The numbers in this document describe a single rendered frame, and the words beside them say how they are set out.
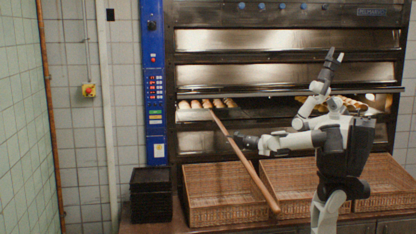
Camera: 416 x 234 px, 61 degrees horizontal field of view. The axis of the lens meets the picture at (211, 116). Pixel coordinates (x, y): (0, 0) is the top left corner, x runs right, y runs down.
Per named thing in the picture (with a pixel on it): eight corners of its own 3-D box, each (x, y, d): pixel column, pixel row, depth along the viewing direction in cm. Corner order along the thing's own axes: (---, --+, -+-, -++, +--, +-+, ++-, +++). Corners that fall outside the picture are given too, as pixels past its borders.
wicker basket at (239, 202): (181, 196, 283) (180, 164, 277) (250, 191, 293) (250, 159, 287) (189, 229, 237) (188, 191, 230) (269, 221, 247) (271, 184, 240)
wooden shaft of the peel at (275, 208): (281, 216, 138) (282, 209, 137) (274, 216, 138) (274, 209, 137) (213, 113, 302) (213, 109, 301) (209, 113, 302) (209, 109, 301)
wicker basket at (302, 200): (256, 191, 293) (257, 159, 287) (320, 185, 302) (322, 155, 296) (276, 221, 247) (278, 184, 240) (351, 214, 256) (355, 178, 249)
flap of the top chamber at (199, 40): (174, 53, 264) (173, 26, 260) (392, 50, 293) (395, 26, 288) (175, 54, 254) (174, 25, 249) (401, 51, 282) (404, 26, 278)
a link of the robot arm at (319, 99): (329, 85, 227) (317, 102, 233) (317, 80, 225) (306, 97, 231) (332, 90, 221) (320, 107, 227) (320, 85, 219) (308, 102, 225)
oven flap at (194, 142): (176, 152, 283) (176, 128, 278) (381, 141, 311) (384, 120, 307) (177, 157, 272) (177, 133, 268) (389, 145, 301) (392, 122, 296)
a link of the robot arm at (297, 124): (304, 135, 240) (335, 127, 225) (294, 136, 231) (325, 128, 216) (300, 118, 242) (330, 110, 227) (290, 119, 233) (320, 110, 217)
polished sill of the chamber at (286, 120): (175, 126, 277) (175, 120, 276) (385, 117, 306) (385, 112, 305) (175, 128, 272) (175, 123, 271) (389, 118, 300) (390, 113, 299)
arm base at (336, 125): (322, 156, 185) (345, 154, 180) (319, 156, 173) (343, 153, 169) (318, 128, 188) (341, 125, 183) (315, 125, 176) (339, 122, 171)
